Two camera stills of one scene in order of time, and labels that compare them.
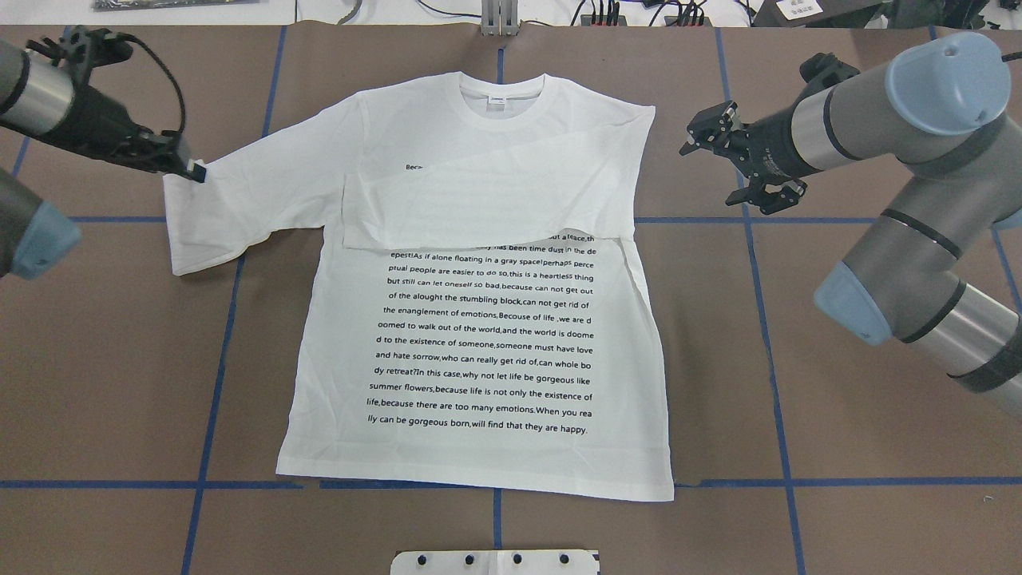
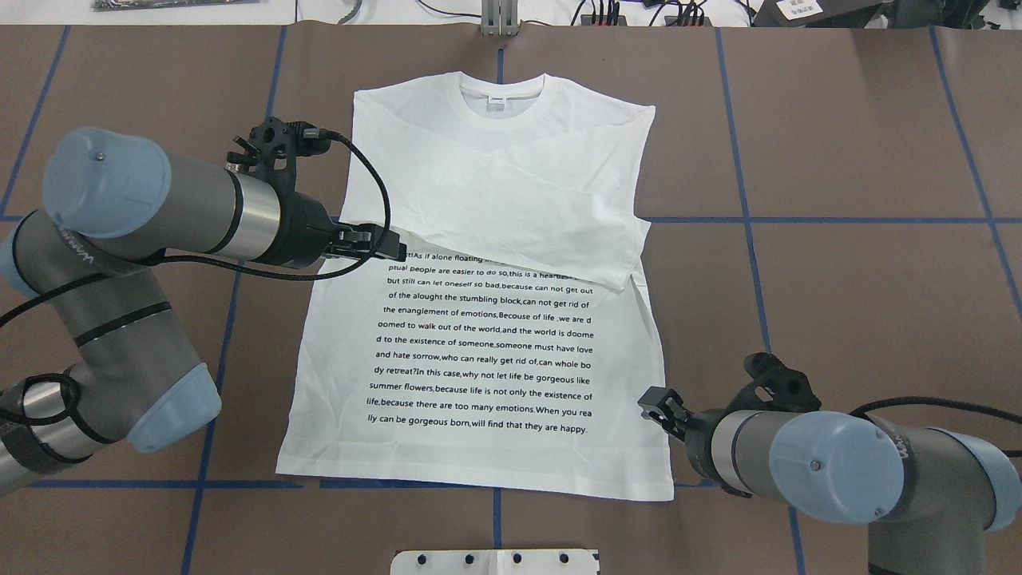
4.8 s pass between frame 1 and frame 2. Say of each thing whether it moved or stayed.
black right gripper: moved
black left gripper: moved
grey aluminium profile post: stayed
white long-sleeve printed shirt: stayed
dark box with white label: stayed
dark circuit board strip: stayed
